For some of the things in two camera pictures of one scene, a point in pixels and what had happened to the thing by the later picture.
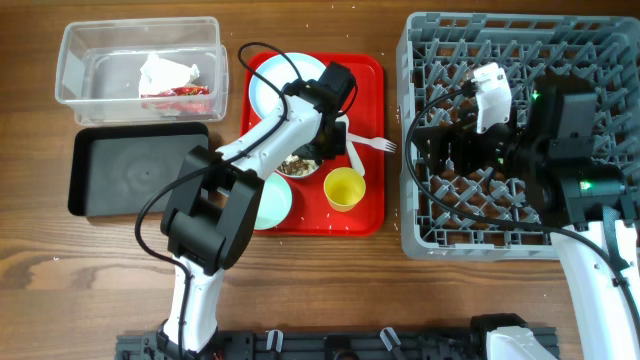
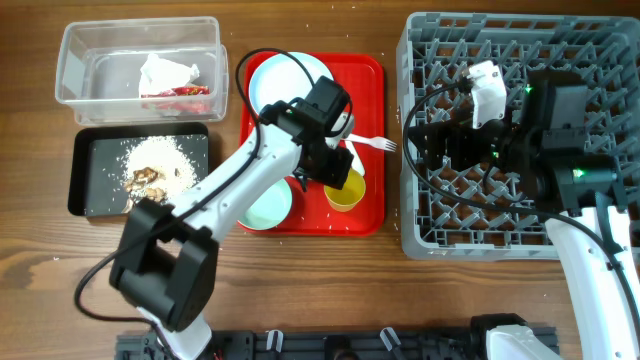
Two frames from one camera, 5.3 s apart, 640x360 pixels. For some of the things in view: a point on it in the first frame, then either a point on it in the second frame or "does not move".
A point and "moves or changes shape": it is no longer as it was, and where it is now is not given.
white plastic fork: x=376 y=142 does not move
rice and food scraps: x=295 y=165 moves or changes shape
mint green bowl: x=276 y=202 does not move
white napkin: x=157 y=75 does not move
